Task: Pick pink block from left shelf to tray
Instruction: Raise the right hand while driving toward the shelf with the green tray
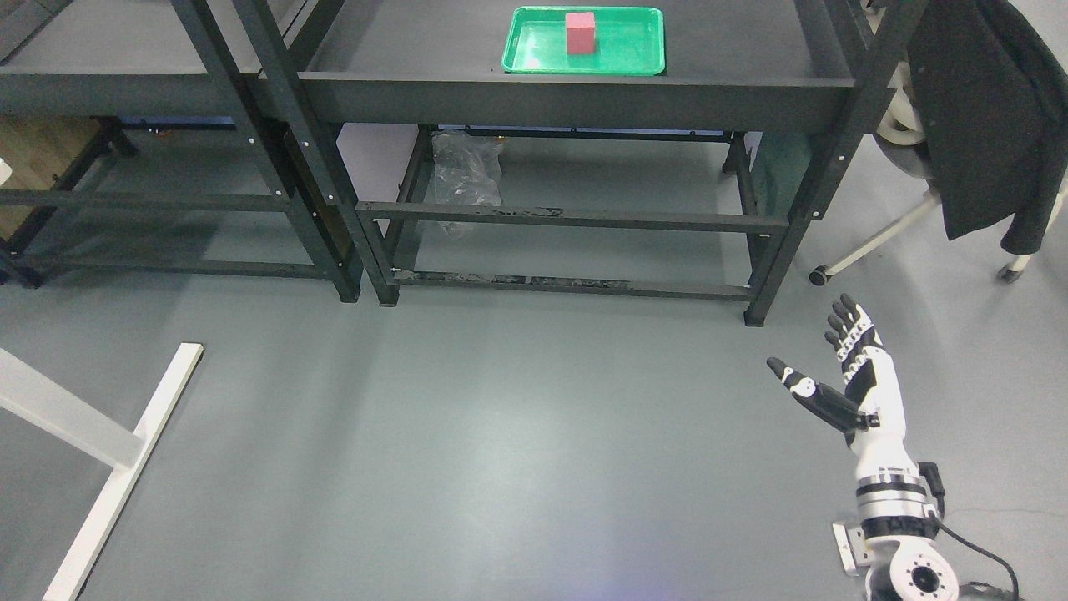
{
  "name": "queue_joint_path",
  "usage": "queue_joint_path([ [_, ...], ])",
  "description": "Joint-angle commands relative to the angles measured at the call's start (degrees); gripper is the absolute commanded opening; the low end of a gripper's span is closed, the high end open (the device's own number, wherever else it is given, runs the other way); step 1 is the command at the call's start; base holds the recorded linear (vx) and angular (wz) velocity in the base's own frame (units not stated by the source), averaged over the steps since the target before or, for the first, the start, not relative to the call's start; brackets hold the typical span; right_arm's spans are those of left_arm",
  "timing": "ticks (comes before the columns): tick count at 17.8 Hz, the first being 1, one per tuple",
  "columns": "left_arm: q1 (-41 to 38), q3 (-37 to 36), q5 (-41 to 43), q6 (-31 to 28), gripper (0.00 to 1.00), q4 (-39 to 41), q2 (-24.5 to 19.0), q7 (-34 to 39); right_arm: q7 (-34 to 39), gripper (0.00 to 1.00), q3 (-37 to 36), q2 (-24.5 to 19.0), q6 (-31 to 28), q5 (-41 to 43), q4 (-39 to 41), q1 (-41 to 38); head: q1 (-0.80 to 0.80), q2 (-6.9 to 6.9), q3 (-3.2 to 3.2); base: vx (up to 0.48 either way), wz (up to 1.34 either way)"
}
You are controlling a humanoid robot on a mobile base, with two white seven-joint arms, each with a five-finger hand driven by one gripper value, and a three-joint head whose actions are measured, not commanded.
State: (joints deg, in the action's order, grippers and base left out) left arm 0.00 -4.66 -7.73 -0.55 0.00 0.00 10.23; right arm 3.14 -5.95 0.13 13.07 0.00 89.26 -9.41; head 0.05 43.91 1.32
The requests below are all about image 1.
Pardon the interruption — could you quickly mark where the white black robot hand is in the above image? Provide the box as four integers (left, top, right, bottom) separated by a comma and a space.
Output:
766, 294, 918, 480

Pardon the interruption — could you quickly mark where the pink block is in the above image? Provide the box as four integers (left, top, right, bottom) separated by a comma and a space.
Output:
564, 11, 597, 56

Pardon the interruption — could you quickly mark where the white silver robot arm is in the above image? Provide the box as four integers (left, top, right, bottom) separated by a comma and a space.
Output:
832, 462, 960, 600

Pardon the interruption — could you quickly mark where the black metal shelf right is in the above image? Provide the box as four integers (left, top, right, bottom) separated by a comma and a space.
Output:
235, 1, 927, 326

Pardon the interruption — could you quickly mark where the black metal shelf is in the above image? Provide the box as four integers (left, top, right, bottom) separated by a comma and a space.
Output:
3, 1, 363, 303
235, 1, 927, 326

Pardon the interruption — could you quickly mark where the green plastic tray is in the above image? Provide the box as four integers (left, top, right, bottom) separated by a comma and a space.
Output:
501, 5, 665, 77

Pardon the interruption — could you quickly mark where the black metal shelf left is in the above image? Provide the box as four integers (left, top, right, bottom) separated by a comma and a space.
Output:
3, 1, 363, 303

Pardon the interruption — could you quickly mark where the black jacket on chair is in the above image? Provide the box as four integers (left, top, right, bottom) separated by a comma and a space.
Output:
906, 0, 1068, 257

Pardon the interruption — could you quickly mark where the clear plastic bag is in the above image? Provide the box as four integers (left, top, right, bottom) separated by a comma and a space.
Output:
431, 130, 505, 208

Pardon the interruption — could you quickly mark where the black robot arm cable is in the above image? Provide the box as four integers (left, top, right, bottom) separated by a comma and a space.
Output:
933, 518, 1027, 601

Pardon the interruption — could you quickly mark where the white table leg frame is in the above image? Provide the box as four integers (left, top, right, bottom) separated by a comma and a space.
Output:
1, 342, 205, 600

